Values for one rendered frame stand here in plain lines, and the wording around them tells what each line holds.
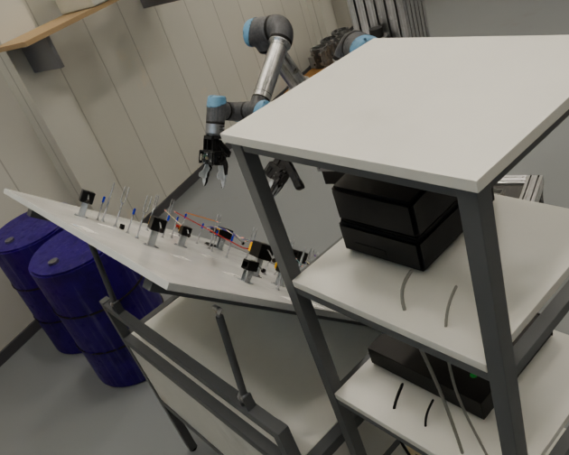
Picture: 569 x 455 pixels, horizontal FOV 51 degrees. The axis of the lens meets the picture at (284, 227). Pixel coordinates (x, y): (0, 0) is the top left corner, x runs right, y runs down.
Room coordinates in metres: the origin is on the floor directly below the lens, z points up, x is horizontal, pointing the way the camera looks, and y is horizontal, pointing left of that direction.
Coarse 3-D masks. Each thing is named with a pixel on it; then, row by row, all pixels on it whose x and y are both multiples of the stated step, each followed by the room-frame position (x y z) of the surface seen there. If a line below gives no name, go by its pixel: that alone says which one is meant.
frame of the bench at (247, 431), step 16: (144, 320) 2.16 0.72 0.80; (128, 336) 2.09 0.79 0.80; (144, 352) 1.95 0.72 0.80; (160, 368) 1.82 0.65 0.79; (176, 368) 1.78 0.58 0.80; (176, 384) 1.73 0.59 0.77; (192, 384) 1.67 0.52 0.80; (160, 400) 2.09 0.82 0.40; (208, 400) 1.56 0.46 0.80; (176, 416) 1.99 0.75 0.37; (224, 416) 1.46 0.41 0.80; (240, 432) 1.37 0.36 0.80; (256, 432) 1.35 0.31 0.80; (336, 432) 1.24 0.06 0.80; (192, 448) 2.10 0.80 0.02; (256, 448) 1.31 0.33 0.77; (272, 448) 1.26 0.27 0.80; (320, 448) 1.20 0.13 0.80; (336, 448) 1.21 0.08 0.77
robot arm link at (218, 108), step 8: (216, 96) 2.27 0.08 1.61; (208, 104) 2.27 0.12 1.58; (216, 104) 2.25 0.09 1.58; (224, 104) 2.26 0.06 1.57; (208, 112) 2.26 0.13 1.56; (216, 112) 2.24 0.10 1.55; (224, 112) 2.26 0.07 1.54; (208, 120) 2.25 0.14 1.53; (216, 120) 2.23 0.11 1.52; (224, 120) 2.25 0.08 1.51
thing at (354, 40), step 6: (348, 36) 2.21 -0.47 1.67; (354, 36) 2.16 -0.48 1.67; (360, 36) 2.12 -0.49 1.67; (366, 36) 2.11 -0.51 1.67; (372, 36) 2.11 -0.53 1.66; (342, 42) 2.22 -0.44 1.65; (348, 42) 2.17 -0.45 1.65; (354, 42) 2.12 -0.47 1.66; (360, 42) 2.09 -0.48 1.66; (342, 48) 2.21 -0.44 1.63; (348, 48) 2.15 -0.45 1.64; (354, 48) 2.10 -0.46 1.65
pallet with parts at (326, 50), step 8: (336, 32) 7.14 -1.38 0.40; (344, 32) 7.12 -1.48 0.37; (328, 40) 7.10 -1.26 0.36; (336, 40) 6.93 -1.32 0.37; (312, 48) 6.88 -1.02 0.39; (320, 48) 6.91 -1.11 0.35; (328, 48) 6.78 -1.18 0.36; (336, 48) 6.91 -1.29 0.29; (312, 56) 6.77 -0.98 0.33; (320, 56) 6.72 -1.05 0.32; (328, 56) 6.75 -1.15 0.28; (312, 64) 6.85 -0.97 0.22; (320, 64) 6.74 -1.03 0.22; (328, 64) 6.74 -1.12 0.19; (312, 72) 6.71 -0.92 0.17
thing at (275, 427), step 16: (112, 304) 1.98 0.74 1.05; (112, 320) 2.10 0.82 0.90; (128, 320) 1.91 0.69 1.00; (144, 336) 1.79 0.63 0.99; (160, 336) 1.75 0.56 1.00; (176, 352) 1.63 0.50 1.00; (192, 368) 1.52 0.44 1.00; (208, 384) 1.43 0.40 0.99; (224, 384) 1.39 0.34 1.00; (256, 416) 1.22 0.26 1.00; (272, 416) 1.20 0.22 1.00; (272, 432) 1.16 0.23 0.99; (288, 432) 1.14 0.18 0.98; (288, 448) 1.13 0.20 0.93
